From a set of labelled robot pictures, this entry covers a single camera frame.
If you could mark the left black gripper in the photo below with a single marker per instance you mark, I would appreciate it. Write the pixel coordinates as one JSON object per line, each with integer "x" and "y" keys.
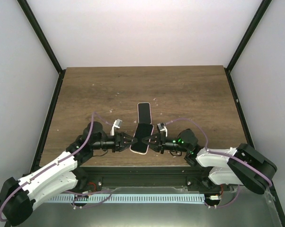
{"x": 120, "y": 142}

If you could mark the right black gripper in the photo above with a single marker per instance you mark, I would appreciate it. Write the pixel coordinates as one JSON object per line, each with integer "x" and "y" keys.
{"x": 161, "y": 141}

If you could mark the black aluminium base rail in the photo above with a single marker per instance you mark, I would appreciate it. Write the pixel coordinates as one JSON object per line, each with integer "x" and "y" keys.
{"x": 96, "y": 178}

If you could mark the light blue slotted cable duct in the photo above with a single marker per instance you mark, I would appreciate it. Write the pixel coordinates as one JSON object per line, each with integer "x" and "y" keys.
{"x": 130, "y": 198}

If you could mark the beige phone case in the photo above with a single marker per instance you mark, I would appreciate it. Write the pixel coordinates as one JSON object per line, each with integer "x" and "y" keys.
{"x": 142, "y": 153}
{"x": 145, "y": 104}

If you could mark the black smartphone green edge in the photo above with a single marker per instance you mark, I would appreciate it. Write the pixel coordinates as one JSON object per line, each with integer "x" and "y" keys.
{"x": 145, "y": 113}

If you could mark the black frame post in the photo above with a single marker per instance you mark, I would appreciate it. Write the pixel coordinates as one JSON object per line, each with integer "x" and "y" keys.
{"x": 248, "y": 33}
{"x": 40, "y": 34}

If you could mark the metal sheet front plate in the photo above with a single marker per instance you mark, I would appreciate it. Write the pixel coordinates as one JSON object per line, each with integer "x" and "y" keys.
{"x": 238, "y": 208}

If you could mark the right black frame post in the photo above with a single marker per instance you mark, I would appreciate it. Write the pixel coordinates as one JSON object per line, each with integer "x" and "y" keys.
{"x": 248, "y": 33}

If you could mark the left black frame post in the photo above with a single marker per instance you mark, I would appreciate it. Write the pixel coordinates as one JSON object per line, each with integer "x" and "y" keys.
{"x": 40, "y": 34}

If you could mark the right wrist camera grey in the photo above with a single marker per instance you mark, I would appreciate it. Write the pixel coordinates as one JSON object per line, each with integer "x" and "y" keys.
{"x": 161, "y": 127}

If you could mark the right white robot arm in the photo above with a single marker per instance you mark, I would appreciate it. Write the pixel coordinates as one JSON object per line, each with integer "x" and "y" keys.
{"x": 242, "y": 165}

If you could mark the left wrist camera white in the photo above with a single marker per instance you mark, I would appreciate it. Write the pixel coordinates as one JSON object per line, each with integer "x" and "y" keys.
{"x": 116, "y": 125}

